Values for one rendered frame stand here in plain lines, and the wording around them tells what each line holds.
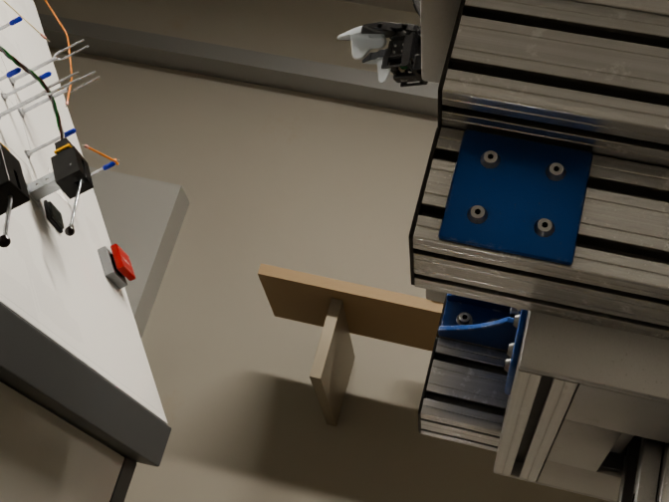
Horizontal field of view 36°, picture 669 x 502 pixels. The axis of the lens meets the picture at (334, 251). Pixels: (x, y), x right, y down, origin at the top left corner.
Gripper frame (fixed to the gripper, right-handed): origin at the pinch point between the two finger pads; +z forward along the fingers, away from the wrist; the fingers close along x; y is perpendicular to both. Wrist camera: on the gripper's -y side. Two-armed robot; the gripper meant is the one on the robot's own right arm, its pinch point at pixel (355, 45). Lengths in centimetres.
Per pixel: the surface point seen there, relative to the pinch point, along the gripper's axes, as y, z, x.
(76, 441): 77, 14, -28
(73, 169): 39, 17, -39
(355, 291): 21, 45, 82
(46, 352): 68, 5, -45
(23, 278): 59, 9, -48
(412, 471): 59, 50, 135
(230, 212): -13, 119, 111
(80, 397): 72, 8, -35
